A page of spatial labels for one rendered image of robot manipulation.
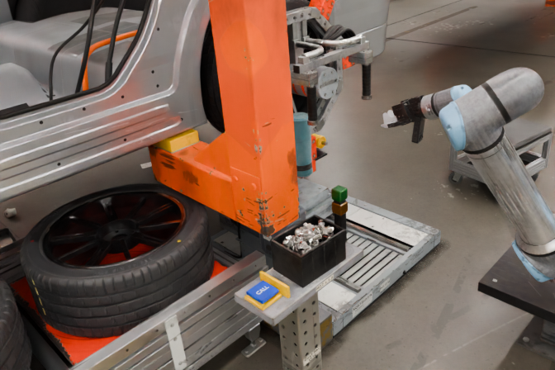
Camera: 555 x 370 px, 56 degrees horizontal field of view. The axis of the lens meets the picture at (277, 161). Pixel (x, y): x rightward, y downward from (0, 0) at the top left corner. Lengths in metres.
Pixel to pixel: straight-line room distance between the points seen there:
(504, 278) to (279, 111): 0.96
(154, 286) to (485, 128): 1.10
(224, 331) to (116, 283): 0.42
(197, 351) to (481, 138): 1.12
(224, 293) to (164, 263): 0.23
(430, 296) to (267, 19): 1.36
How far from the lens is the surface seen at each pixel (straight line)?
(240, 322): 1.93
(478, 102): 1.35
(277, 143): 1.61
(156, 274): 1.74
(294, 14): 2.12
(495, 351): 2.13
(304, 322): 1.76
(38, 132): 1.79
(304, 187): 2.61
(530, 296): 1.91
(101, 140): 1.86
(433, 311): 2.24
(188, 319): 1.75
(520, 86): 1.37
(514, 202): 1.56
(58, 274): 1.81
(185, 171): 1.96
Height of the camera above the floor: 1.48
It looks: 26 degrees down
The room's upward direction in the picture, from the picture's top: 5 degrees counter-clockwise
